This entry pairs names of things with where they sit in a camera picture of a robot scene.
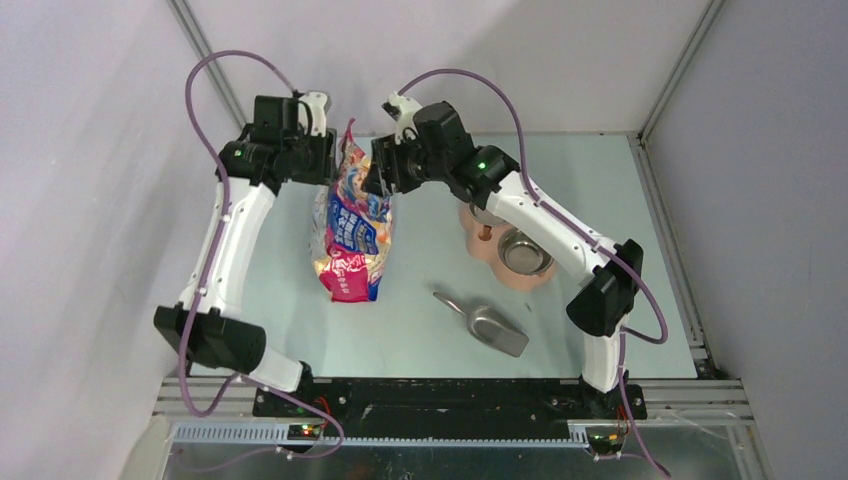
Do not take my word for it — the colourful pet food bag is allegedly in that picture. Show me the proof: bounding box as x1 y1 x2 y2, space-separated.
309 119 394 303

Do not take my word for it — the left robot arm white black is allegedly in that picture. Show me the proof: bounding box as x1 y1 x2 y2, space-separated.
154 91 336 417

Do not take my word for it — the far steel bowl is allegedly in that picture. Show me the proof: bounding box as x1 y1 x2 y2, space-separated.
469 204 503 227

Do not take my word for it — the pink double pet feeder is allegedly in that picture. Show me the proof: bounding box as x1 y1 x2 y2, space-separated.
459 204 556 292

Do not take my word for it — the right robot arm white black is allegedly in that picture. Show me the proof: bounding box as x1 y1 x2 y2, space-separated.
363 94 647 418

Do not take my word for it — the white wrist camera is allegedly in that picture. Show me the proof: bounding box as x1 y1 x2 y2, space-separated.
298 91 331 137
382 92 422 145

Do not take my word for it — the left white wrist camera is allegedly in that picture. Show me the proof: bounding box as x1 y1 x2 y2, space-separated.
298 91 331 137

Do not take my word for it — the steel bowl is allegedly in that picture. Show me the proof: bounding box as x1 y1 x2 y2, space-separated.
497 227 554 276
469 204 503 227

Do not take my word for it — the aluminium frame rail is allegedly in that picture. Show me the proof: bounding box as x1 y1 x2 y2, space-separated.
189 377 757 448

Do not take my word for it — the metal food scoop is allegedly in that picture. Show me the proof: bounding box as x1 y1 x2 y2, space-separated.
433 292 529 358

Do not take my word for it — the near steel bowl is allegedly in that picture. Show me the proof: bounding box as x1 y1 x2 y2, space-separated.
497 227 554 276

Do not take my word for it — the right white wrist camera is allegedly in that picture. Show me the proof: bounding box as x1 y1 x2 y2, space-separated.
382 92 422 145

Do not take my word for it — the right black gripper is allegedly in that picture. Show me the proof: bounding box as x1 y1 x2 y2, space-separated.
362 128 450 199

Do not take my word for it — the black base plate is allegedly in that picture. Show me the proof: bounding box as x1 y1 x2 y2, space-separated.
294 377 647 441

